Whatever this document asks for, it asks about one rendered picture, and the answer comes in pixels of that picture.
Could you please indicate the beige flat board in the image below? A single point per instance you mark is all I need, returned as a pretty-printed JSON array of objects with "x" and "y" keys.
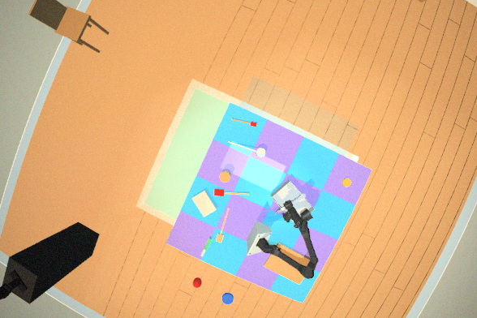
[{"x": 204, "y": 203}]

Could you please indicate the small yellow disc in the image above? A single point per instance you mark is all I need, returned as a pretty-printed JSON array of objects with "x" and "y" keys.
[{"x": 346, "y": 182}]

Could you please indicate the beige cylindrical container with orange lid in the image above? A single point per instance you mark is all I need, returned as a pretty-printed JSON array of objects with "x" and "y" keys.
[{"x": 225, "y": 176}]

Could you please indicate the light wooden board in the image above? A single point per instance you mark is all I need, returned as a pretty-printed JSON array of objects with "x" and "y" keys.
[{"x": 282, "y": 268}]

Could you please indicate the tan wooden stick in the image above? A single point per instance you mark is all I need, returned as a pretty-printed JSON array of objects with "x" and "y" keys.
[{"x": 220, "y": 236}]

